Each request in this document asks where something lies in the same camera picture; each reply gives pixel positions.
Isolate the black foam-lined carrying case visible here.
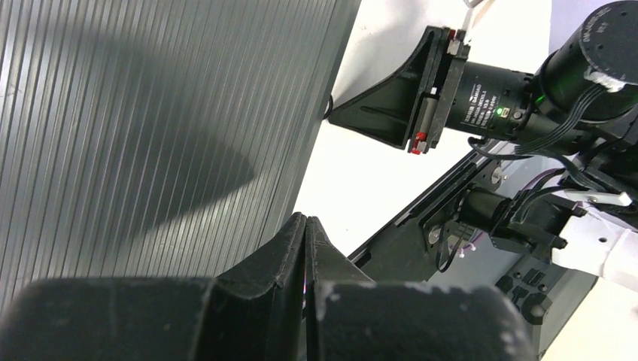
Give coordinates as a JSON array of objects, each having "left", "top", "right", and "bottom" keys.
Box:
[{"left": 1, "top": 1, "right": 360, "bottom": 309}]

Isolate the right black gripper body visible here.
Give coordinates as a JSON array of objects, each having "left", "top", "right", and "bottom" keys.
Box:
[{"left": 408, "top": 27, "right": 533, "bottom": 154}]

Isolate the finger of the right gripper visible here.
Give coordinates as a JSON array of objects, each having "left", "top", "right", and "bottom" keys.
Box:
[{"left": 328, "top": 26, "right": 444, "bottom": 149}]

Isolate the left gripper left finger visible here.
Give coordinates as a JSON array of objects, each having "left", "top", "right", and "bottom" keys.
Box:
[{"left": 1, "top": 213, "right": 307, "bottom": 360}]

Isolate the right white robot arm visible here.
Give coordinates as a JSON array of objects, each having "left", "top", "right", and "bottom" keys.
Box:
[{"left": 328, "top": 1, "right": 637, "bottom": 350}]

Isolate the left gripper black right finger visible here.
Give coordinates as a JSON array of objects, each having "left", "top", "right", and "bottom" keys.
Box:
[{"left": 305, "top": 217, "right": 536, "bottom": 360}]

